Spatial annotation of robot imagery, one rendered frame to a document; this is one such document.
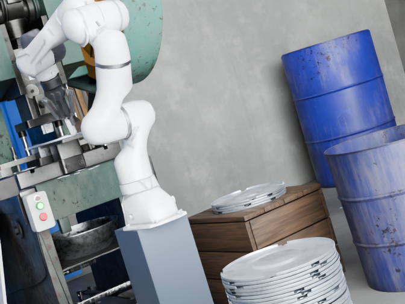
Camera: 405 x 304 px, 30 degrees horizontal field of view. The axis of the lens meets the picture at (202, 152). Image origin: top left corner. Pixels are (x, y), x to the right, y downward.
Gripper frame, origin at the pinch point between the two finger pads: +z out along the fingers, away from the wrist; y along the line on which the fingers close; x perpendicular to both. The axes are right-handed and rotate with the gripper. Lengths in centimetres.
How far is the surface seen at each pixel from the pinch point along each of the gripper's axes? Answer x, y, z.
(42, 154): 8.4, -19.2, 10.6
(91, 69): 55, -2, -4
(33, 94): 14.2, -14.4, -12.3
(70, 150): 3.1, -5.6, 10.5
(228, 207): -19, 50, 41
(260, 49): 234, 54, 65
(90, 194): -6.9, -1.4, 26.4
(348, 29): 286, 114, 86
